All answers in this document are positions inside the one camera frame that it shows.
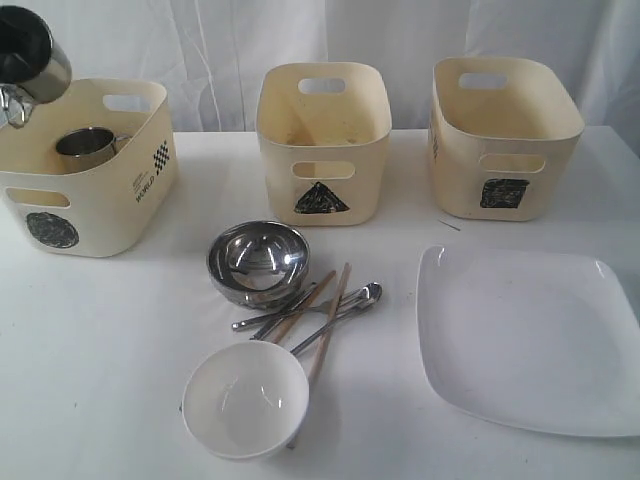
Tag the cream bin with circle mark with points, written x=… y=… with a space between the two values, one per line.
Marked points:
x=101 y=211

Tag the cream bin with triangle mark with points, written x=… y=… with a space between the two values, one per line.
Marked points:
x=323 y=132

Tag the white ceramic bowl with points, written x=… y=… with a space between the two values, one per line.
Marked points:
x=246 y=401

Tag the steel table knife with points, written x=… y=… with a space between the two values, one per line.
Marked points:
x=295 y=303

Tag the steel bowls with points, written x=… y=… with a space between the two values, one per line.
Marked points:
x=259 y=264

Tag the white curtain backdrop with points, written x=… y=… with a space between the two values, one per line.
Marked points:
x=212 y=55

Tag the wooden chopstick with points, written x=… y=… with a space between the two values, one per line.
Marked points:
x=284 y=325
x=323 y=340

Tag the white square plate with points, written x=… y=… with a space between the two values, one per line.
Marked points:
x=546 y=342

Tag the steel spoon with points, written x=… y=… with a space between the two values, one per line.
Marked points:
x=372 y=294

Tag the cream bin with square mark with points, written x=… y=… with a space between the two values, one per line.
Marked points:
x=502 y=132

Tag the steel fork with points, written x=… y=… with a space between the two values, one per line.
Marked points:
x=259 y=320

